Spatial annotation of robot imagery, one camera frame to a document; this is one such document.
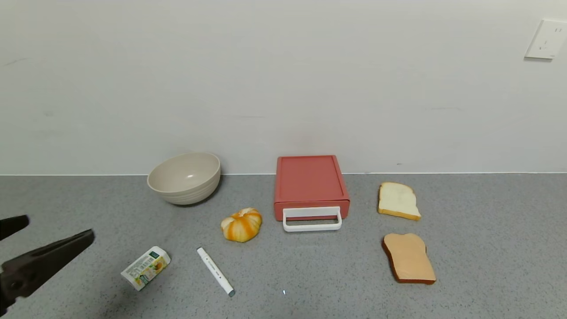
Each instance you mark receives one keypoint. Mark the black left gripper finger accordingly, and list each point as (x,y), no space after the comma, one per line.
(48,257)
(12,225)

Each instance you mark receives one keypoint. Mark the red drawer housing box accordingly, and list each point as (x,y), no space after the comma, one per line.
(308,177)

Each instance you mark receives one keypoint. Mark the white marker pen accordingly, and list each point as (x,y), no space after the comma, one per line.
(215,270)

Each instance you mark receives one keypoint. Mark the white wall outlet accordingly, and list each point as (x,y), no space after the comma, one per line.
(546,39)

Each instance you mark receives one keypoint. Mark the white bread slice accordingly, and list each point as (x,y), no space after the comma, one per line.
(398,200)

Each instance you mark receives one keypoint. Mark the small white drink carton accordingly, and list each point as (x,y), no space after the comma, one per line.
(145,267)

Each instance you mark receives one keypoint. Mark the beige bowl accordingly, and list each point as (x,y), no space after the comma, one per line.
(186,179)

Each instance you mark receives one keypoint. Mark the orange striped pumpkin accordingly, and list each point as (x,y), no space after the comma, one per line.
(241,225)

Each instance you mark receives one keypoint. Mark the brown toast slice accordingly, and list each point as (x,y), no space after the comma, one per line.
(409,259)

